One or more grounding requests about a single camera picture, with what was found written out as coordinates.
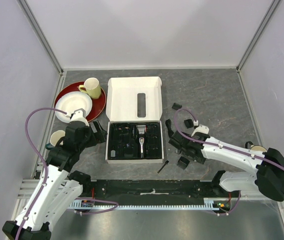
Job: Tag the light blue cable duct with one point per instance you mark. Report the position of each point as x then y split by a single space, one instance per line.
206 205

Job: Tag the black comb attachment middle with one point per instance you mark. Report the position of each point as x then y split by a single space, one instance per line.
189 123

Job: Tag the black plastic tray insert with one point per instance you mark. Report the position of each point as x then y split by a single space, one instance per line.
123 138

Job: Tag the black cleaning brush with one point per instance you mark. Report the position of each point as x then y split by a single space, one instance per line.
165 163

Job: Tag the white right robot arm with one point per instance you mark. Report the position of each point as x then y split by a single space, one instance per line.
261 171

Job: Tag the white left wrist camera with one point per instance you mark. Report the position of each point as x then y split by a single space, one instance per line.
78 115

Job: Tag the white cup green handle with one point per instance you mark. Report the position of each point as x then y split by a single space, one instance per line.
55 137

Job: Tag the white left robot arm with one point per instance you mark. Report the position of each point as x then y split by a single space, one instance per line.
58 186

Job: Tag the small clear oil bottle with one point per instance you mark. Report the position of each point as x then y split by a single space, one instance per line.
113 153

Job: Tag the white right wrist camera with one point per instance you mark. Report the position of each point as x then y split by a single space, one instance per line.
199 128

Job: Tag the cream enamel mug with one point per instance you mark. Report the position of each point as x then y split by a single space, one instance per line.
251 146

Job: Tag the yellow mug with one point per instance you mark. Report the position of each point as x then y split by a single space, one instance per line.
91 87

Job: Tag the black comb attachment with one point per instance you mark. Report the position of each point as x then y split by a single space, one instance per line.
189 123
183 163
176 106

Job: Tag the white round plate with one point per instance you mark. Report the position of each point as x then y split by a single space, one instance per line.
73 101

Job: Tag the black comb attachment lower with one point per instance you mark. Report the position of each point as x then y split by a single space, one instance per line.
183 163

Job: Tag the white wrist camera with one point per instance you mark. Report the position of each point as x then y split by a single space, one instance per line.
199 128
78 115

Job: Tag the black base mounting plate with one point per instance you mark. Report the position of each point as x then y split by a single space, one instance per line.
158 191

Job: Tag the black comb attachment far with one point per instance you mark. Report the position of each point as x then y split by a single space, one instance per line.
176 106

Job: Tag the white cardboard box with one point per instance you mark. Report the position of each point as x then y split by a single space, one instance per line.
122 107

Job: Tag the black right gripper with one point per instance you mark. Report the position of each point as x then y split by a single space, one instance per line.
198 160

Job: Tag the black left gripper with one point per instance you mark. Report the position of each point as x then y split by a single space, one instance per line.
101 136

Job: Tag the silver black hair clipper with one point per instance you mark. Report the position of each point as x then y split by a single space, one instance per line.
141 137

